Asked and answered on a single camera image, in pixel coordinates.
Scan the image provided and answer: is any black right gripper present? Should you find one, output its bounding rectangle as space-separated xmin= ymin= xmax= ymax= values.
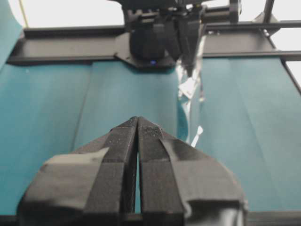
xmin=116 ymin=0 xmax=207 ymax=77

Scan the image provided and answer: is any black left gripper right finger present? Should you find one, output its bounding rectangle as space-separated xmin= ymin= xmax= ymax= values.
xmin=137 ymin=117 xmax=248 ymax=226

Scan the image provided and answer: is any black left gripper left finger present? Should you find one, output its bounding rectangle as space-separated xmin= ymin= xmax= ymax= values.
xmin=18 ymin=117 xmax=138 ymax=226

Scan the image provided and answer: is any silver zip bag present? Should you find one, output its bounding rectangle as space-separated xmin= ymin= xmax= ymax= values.
xmin=175 ymin=36 xmax=206 ymax=147

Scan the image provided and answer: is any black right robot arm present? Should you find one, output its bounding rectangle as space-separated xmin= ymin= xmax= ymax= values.
xmin=118 ymin=0 xmax=204 ymax=77

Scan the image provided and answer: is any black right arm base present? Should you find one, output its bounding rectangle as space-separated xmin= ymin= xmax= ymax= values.
xmin=114 ymin=30 xmax=177 ymax=69

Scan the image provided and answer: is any teal table cloth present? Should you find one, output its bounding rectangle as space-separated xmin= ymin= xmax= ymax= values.
xmin=0 ymin=0 xmax=301 ymax=215

